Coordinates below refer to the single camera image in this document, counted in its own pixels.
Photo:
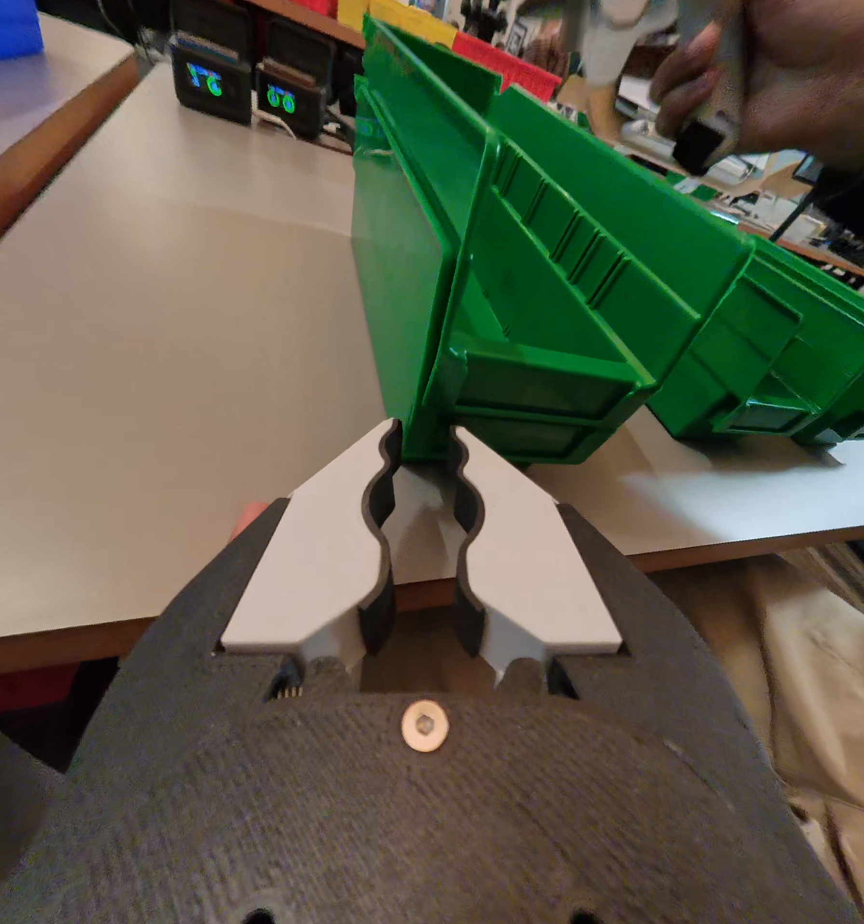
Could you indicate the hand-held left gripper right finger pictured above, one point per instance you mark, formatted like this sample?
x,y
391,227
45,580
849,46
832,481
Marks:
x,y
540,577

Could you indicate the small yellow bin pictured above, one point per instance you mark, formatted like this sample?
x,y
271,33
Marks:
x,y
417,18

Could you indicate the wood-edged grey table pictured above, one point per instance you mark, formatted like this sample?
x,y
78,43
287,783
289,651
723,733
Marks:
x,y
42,94

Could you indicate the person's right hand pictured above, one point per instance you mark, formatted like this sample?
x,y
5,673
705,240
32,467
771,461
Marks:
x,y
821,79

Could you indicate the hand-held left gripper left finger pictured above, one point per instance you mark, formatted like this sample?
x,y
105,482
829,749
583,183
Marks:
x,y
309,570

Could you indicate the grey desk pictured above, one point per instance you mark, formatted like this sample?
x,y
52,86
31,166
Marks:
x,y
150,361

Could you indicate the black timer display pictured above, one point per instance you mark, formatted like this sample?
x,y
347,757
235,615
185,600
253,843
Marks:
x,y
291,97
208,79

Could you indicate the long red ribbed bin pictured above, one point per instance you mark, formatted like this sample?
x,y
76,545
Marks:
x,y
511,68

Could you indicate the person's left hand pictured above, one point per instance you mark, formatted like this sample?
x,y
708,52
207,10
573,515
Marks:
x,y
248,518

